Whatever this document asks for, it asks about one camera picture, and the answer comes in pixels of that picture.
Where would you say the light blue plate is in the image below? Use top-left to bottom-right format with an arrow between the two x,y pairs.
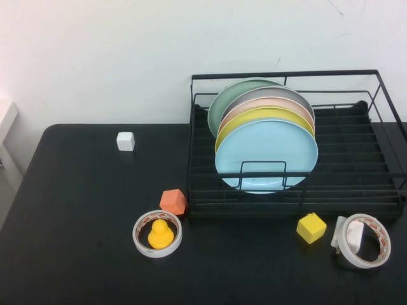
214,117 -> 319,195

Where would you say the yellow plate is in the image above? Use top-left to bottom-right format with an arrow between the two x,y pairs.
214,107 -> 316,151

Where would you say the pink plate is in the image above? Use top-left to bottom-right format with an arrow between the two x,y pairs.
217,97 -> 315,135

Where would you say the green plate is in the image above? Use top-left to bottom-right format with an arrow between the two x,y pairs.
207,78 -> 284,137

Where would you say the grey plate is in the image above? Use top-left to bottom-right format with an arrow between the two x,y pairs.
222,85 -> 316,125

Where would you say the orange cube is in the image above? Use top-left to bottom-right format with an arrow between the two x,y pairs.
158,188 -> 189,217

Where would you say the white cube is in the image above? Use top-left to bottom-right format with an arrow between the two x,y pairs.
116,132 -> 135,152

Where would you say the yellow rubber duck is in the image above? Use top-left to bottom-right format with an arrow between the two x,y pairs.
147,219 -> 175,250

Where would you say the white tape roll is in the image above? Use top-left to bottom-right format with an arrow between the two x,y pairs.
132,209 -> 183,259
337,213 -> 391,269

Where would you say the yellow foam cube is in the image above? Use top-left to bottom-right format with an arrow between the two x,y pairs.
296,212 -> 328,245

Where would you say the black plastic drip tray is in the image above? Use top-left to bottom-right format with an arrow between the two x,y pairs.
188,100 -> 407,222

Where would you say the white power adapter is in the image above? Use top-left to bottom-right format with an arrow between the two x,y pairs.
330,215 -> 365,255

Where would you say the black wire dish rack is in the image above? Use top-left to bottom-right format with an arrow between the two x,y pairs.
186,69 -> 407,224

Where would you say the white wall panel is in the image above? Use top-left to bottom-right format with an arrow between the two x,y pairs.
0,101 -> 20,147

